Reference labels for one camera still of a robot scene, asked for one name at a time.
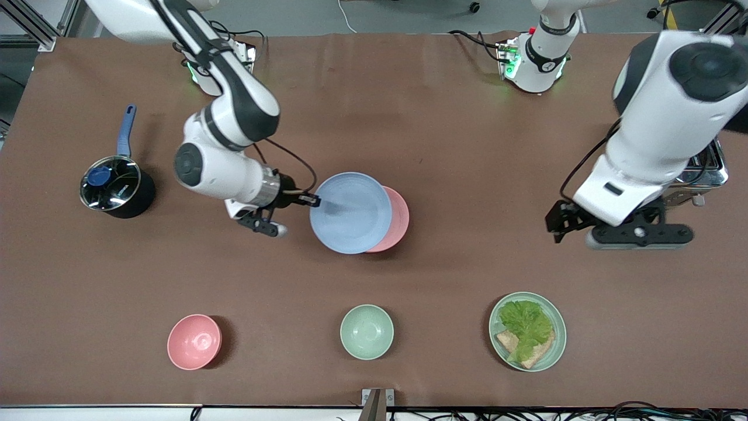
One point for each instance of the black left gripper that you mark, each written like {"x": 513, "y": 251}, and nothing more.
{"x": 565, "y": 218}

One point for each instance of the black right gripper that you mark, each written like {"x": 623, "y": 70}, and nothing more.
{"x": 288, "y": 193}

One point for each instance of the blue plate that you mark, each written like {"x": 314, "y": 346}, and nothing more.
{"x": 350, "y": 213}

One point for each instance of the pink plate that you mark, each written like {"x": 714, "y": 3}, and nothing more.
{"x": 398, "y": 219}

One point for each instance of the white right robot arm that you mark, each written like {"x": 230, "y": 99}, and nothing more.
{"x": 234, "y": 99}

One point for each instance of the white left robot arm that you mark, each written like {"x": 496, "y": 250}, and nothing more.
{"x": 654, "y": 140}

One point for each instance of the green lettuce leaf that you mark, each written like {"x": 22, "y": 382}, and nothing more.
{"x": 526, "y": 324}

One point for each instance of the green plate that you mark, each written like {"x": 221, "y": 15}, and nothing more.
{"x": 558, "y": 345}

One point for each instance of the toasted bread slice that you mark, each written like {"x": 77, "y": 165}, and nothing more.
{"x": 537, "y": 354}

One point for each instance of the green bowl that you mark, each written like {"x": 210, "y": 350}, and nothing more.
{"x": 367, "y": 331}

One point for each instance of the silver beige toaster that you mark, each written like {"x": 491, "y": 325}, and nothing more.
{"x": 710, "y": 172}

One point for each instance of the pink bowl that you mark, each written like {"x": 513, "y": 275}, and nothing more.
{"x": 194, "y": 342}

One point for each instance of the glass lid with blue knob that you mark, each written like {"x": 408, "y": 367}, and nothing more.
{"x": 110, "y": 182}

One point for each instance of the black caster wheel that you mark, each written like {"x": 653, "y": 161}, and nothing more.
{"x": 474, "y": 7}

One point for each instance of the metal table bracket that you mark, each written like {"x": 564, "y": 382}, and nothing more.
{"x": 377, "y": 403}

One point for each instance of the aluminium frame profile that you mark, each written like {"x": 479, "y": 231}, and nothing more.
{"x": 35, "y": 26}
{"x": 716, "y": 26}

